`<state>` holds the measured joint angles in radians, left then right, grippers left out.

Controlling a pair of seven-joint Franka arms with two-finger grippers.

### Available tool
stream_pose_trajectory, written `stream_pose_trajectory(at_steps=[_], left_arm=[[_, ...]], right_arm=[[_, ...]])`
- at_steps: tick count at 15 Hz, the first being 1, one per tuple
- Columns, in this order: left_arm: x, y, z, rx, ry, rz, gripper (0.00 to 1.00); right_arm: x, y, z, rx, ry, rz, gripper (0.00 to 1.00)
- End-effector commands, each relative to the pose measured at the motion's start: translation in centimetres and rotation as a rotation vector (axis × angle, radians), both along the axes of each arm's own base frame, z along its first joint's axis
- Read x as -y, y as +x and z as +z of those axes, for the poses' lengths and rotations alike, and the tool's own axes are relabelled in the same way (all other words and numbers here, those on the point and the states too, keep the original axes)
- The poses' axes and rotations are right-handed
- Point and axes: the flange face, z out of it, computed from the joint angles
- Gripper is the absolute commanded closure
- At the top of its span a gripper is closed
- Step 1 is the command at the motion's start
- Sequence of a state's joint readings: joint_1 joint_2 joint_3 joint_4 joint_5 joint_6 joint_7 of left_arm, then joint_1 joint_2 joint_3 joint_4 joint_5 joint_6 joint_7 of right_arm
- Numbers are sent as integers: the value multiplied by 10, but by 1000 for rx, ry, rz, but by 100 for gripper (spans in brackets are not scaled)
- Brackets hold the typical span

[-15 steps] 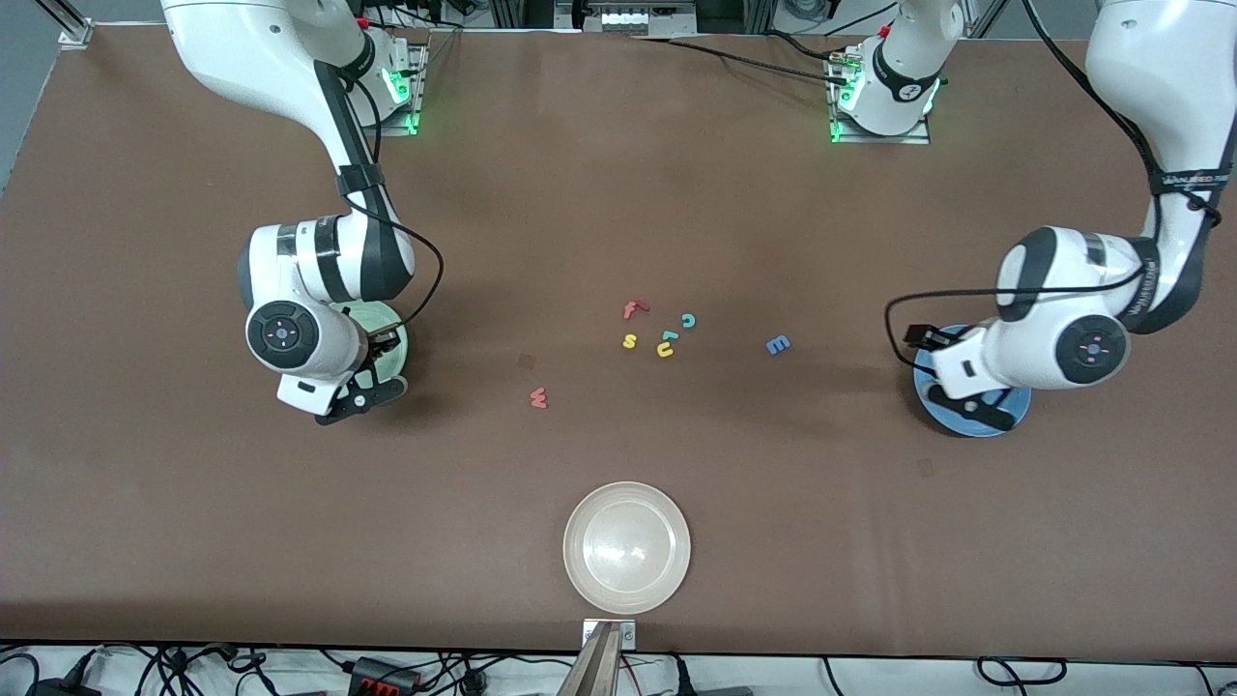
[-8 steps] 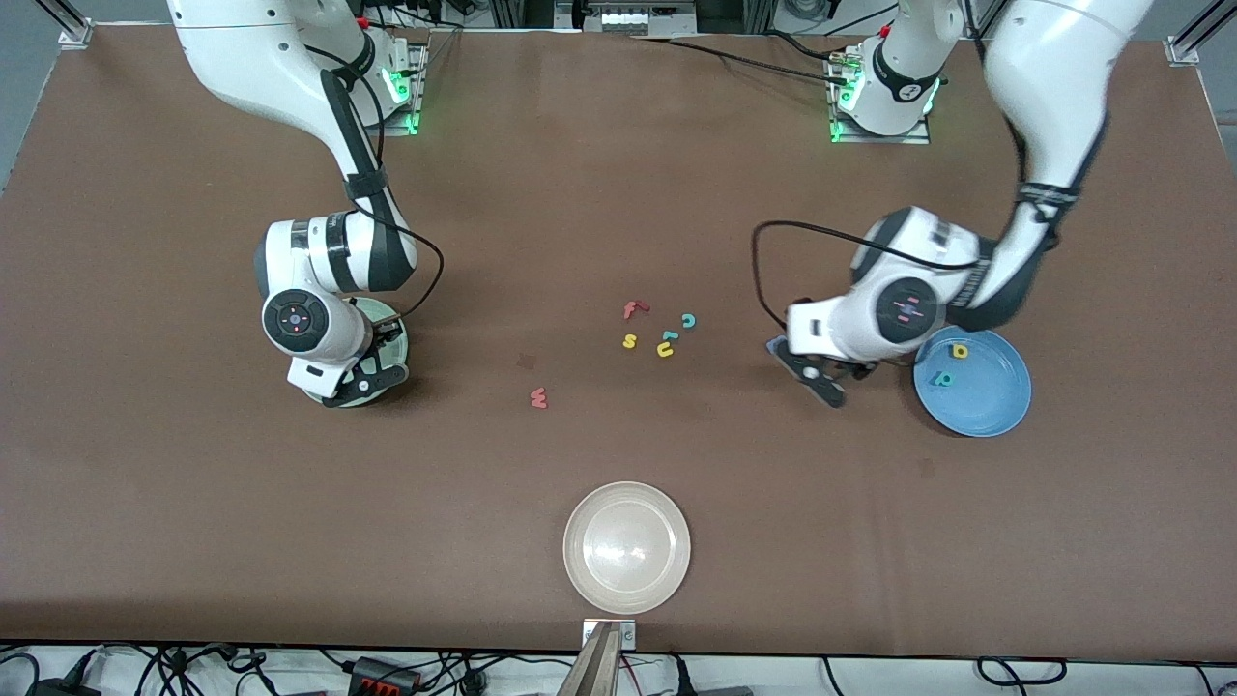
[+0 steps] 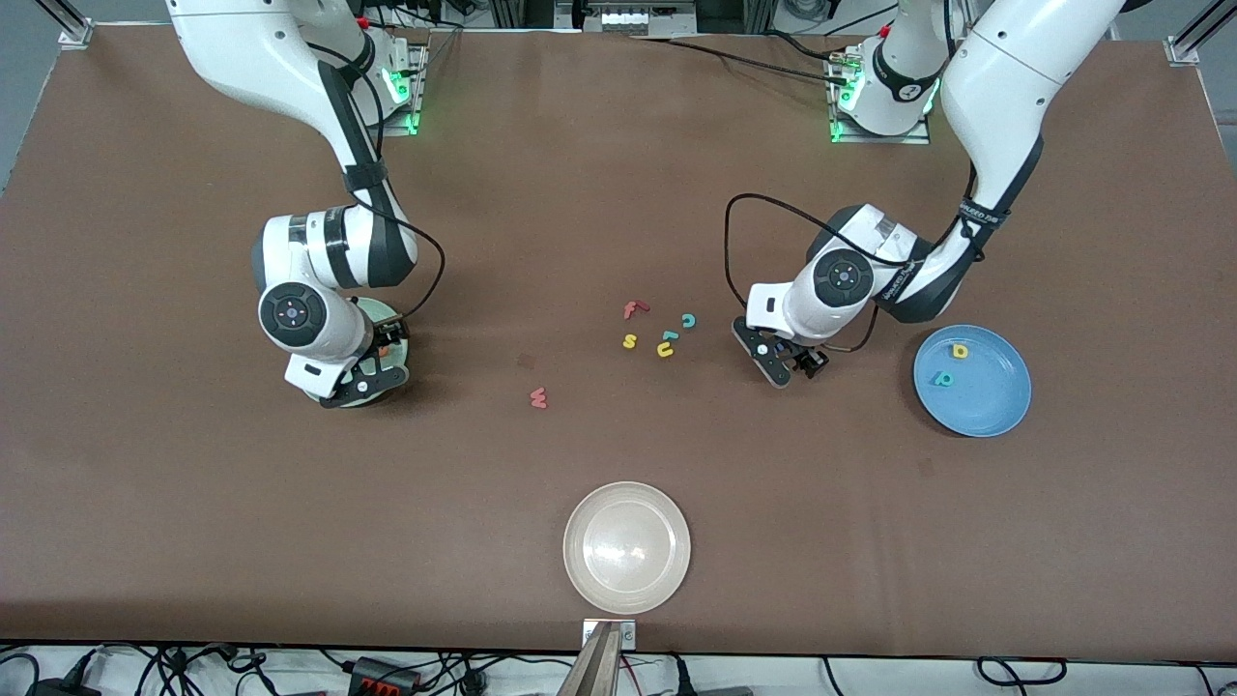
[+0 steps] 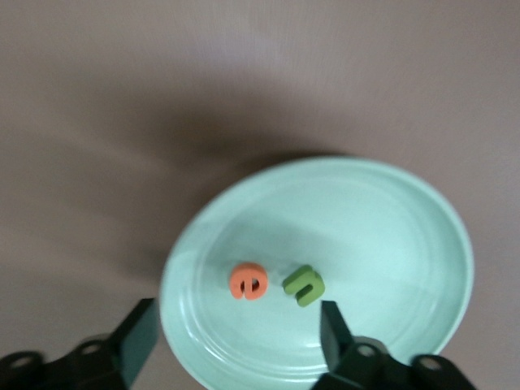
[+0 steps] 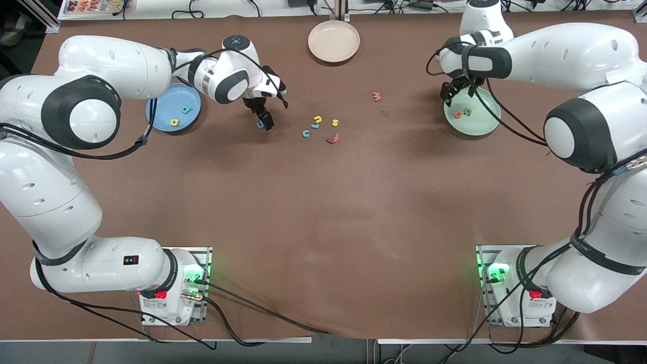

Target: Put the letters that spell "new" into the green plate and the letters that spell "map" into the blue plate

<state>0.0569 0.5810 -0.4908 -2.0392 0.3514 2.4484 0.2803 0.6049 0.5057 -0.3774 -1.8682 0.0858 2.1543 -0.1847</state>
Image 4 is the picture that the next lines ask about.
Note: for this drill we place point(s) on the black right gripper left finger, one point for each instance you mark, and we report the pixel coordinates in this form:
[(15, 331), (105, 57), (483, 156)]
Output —
[(134, 341)]

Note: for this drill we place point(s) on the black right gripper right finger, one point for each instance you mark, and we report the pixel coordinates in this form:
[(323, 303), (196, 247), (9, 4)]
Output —
[(337, 345)]

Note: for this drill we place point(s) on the green foam letter n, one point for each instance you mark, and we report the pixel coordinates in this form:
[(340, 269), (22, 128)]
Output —
[(294, 280)]

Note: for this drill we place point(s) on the orange foam letter e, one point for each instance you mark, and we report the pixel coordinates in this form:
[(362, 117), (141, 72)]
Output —
[(239, 284)]

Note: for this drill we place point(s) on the light green plate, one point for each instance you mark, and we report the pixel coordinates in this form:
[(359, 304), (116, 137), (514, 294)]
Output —
[(365, 227)]

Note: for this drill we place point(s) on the brown table cover mat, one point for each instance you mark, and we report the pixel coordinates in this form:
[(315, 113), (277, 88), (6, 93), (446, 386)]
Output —
[(122, 122)]

